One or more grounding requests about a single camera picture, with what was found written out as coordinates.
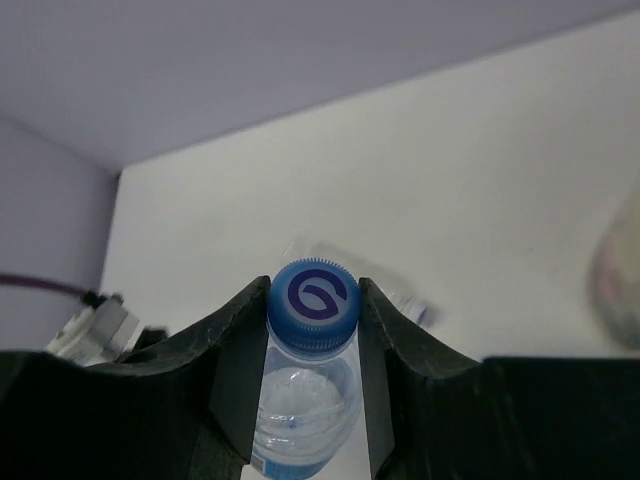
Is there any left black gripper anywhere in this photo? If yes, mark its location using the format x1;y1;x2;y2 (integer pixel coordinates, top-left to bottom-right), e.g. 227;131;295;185
119;327;169;363

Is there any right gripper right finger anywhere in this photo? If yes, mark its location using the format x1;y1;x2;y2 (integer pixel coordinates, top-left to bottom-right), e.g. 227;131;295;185
358;278;639;479

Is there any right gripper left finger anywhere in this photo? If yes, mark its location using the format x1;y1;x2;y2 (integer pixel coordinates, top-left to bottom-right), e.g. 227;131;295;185
1;276;271;479

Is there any small bottle blue cap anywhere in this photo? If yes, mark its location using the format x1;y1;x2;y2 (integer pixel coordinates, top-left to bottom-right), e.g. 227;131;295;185
251;258;362;479

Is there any beige cat bin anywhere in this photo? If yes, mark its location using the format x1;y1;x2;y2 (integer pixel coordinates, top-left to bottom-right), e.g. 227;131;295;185
588;185;639;350

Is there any clear bottle white cap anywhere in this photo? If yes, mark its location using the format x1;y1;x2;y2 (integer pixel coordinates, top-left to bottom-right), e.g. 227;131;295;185
282;239;434;326

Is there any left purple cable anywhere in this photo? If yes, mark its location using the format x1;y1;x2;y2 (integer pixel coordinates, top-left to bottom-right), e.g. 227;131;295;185
0;273;89;299

